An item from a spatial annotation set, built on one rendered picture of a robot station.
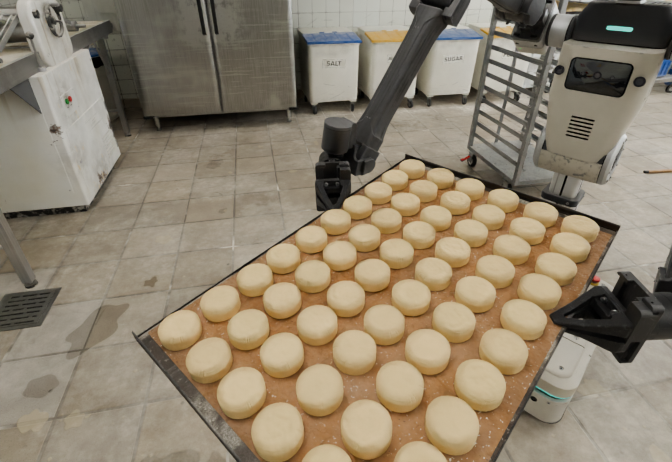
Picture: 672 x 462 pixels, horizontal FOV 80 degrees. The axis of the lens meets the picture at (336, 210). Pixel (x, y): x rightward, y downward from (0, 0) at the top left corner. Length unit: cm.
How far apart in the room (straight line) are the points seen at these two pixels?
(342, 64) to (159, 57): 167
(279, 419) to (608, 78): 114
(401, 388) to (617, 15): 115
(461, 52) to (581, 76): 337
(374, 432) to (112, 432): 139
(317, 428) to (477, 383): 17
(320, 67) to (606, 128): 321
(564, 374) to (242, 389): 122
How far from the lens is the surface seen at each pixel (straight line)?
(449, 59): 459
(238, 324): 52
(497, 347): 50
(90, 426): 179
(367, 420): 44
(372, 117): 88
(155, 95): 399
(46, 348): 213
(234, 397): 47
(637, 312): 58
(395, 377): 46
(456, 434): 44
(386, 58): 432
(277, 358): 48
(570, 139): 136
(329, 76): 422
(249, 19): 379
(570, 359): 159
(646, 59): 129
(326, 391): 45
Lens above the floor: 137
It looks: 32 degrees down
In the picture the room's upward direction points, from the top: straight up
